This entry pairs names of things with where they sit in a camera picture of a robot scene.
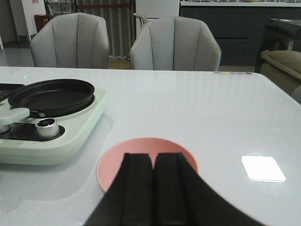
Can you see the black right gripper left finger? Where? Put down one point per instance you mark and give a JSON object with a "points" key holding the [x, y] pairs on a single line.
{"points": [[128, 201]]}

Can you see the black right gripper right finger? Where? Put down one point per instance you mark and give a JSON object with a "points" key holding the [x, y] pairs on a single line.
{"points": [[183, 198]]}

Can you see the pink bowl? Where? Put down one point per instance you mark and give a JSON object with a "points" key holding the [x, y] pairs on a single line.
{"points": [[110, 162]]}

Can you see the mint green breakfast maker base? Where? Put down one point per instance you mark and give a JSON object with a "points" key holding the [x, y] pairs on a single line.
{"points": [[22, 145]]}

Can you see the right silver control knob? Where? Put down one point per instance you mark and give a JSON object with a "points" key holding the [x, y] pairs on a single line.
{"points": [[47, 127]]}

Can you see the silver control knob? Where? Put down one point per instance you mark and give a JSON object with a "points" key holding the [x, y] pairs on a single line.
{"points": [[47, 127], [4, 128]]}

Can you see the black round frying pan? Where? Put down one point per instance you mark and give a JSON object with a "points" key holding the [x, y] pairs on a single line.
{"points": [[53, 98]]}

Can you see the left silver control knob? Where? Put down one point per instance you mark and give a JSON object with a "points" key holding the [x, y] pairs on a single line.
{"points": [[4, 128]]}

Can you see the right grey upholstered chair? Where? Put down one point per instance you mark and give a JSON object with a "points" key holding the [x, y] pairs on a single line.
{"points": [[175, 44]]}

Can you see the grey upholstered chair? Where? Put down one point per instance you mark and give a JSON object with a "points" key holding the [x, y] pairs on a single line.
{"points": [[175, 44], [77, 40]]}

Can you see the left grey upholstered chair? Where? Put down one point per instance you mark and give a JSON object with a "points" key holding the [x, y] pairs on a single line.
{"points": [[77, 40]]}

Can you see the dark counter cabinet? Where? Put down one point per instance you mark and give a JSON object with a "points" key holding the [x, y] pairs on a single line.
{"points": [[238, 27]]}

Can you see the beige office chair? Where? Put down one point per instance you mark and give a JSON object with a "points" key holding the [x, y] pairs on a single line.
{"points": [[141, 18]]}

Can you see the white cabinet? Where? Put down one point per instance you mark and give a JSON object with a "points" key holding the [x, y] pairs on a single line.
{"points": [[154, 9]]}

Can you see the red bin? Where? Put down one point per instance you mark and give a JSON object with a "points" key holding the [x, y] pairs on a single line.
{"points": [[41, 20]]}

